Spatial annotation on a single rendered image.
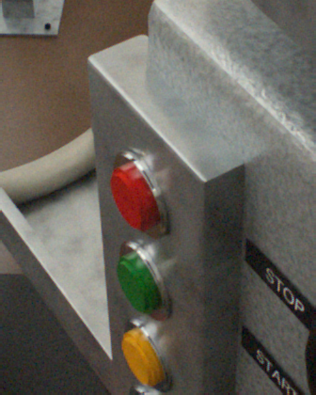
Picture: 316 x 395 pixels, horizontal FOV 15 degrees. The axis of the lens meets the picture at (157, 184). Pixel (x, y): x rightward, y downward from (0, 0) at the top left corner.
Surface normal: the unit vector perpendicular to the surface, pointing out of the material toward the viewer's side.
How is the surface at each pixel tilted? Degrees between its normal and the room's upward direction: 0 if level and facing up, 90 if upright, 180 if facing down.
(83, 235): 2
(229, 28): 0
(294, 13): 90
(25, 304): 0
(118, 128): 90
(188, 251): 90
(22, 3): 90
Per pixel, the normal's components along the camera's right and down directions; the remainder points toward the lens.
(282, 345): -0.84, 0.40
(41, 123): -0.02, -0.70
